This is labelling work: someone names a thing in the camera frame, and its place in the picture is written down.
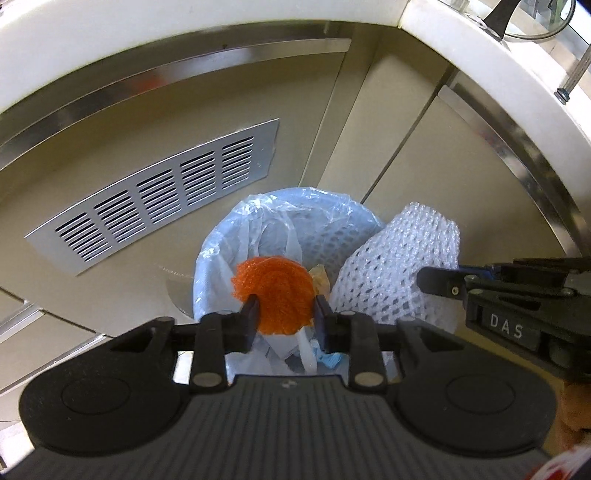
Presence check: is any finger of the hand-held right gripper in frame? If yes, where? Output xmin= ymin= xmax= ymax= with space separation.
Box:
xmin=457 ymin=256 xmax=591 ymax=287
xmin=416 ymin=267 xmax=575 ymax=302

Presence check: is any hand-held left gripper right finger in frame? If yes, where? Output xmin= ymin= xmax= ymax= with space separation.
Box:
xmin=314 ymin=295 xmax=462 ymax=393

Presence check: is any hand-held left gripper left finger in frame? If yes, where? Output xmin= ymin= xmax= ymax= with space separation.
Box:
xmin=110 ymin=293 xmax=262 ymax=393

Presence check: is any blue face mask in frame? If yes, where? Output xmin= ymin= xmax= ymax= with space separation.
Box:
xmin=314 ymin=348 xmax=347 ymax=370

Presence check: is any orange mesh ball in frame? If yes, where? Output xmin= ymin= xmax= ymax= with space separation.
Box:
xmin=229 ymin=256 xmax=315 ymax=336

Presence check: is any white foam net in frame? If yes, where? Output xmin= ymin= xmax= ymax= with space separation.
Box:
xmin=330 ymin=200 xmax=462 ymax=335

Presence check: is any blue lined trash bin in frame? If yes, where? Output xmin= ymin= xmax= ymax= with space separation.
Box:
xmin=193 ymin=186 xmax=389 ymax=384

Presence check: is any person's right hand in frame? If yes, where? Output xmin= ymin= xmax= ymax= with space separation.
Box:
xmin=560 ymin=382 xmax=591 ymax=446

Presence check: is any silver cabinet vent grille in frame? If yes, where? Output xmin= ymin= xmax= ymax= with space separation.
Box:
xmin=24 ymin=119 xmax=281 ymax=277

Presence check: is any metal dish rack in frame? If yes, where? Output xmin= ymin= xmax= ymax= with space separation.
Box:
xmin=556 ymin=46 xmax=591 ymax=101

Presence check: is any glass pot lid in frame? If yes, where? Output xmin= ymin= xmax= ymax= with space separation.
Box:
xmin=475 ymin=0 xmax=575 ymax=42

